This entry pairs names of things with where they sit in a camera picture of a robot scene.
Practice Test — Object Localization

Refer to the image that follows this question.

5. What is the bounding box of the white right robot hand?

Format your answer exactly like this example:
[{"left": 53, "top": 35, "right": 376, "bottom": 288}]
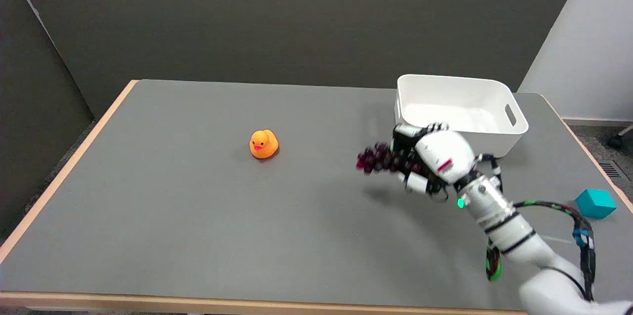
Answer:
[{"left": 391, "top": 123, "right": 479, "bottom": 200}]

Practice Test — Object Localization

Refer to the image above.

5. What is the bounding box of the dark red grape bunch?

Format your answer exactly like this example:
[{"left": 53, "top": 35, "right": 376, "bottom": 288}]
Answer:
[{"left": 356, "top": 142, "right": 422, "bottom": 174}]

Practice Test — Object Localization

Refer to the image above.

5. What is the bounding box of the white plastic storage box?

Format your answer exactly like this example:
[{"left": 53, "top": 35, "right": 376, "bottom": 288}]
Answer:
[{"left": 394, "top": 74, "right": 529, "bottom": 158}]

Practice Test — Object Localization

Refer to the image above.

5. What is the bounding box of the teal cube block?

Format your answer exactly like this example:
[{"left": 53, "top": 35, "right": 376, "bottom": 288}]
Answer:
[{"left": 575, "top": 188, "right": 618, "bottom": 220}]

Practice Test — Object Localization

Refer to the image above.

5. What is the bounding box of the black floor vent grille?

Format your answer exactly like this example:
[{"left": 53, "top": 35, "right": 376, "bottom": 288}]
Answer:
[{"left": 599, "top": 160, "right": 629, "bottom": 180}]

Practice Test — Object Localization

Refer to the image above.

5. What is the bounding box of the black chair caster wheel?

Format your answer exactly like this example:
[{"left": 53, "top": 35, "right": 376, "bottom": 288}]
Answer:
[{"left": 607, "top": 126, "right": 633, "bottom": 149}]

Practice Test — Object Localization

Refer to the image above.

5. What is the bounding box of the orange rubber duck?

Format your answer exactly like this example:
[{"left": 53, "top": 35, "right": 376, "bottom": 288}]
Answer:
[{"left": 249, "top": 130, "right": 279, "bottom": 160}]

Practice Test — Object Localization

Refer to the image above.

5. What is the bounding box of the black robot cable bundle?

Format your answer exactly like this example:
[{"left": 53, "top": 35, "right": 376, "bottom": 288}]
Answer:
[{"left": 476, "top": 153, "right": 597, "bottom": 302}]

